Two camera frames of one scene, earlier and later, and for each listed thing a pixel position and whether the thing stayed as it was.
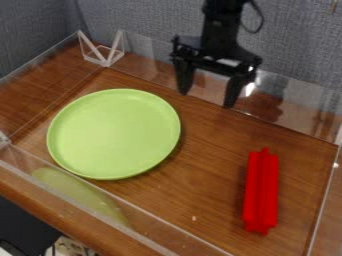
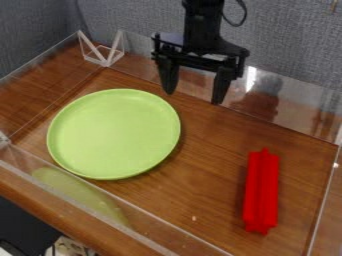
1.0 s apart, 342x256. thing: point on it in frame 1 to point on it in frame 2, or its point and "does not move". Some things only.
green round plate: x=112 y=133 does not move
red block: x=260 y=191 does not move
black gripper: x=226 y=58 to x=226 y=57
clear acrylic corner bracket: x=99 y=54 does not move
